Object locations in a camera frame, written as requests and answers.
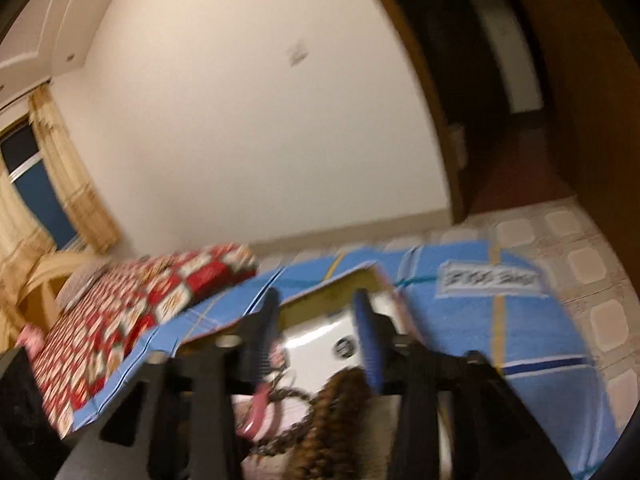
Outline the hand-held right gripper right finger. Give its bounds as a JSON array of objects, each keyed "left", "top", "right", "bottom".
[{"left": 350, "top": 289, "right": 596, "bottom": 480}]

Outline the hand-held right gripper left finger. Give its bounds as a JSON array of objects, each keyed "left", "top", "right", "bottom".
[{"left": 55, "top": 287, "right": 285, "bottom": 480}]

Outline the pink tin box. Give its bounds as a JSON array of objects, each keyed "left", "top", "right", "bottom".
[{"left": 181, "top": 264, "right": 417, "bottom": 480}]

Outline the brown bead bracelet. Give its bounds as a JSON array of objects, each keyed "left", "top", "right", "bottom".
[{"left": 292, "top": 366, "right": 375, "bottom": 480}]

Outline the red patterned quilt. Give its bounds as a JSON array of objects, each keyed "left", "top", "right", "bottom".
[{"left": 20, "top": 243, "right": 259, "bottom": 437}]

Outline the wooden headboard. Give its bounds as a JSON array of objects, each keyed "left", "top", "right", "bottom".
[{"left": 0, "top": 249, "right": 112, "bottom": 357}]

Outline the striped pillow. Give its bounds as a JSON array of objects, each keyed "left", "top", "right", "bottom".
[{"left": 54, "top": 256, "right": 114, "bottom": 312}]

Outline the blue plaid blanket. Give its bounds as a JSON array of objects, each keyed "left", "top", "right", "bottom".
[{"left": 65, "top": 241, "right": 620, "bottom": 480}]

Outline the window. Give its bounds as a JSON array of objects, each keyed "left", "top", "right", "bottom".
[{"left": 0, "top": 114, "right": 82, "bottom": 252}]

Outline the beige curtain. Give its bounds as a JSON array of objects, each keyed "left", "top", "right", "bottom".
[{"left": 0, "top": 84, "right": 122, "bottom": 286}]

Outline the wooden door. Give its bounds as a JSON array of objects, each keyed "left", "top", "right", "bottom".
[{"left": 500, "top": 0, "right": 640, "bottom": 242}]

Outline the pink plastic bracelet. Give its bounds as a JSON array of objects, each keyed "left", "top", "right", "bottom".
[{"left": 236, "top": 379, "right": 287, "bottom": 437}]

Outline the dark bead chain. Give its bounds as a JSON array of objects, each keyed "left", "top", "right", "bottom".
[{"left": 244, "top": 385, "right": 322, "bottom": 461}]

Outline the wooden door frame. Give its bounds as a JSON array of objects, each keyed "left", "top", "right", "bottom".
[{"left": 354, "top": 0, "right": 470, "bottom": 225}]

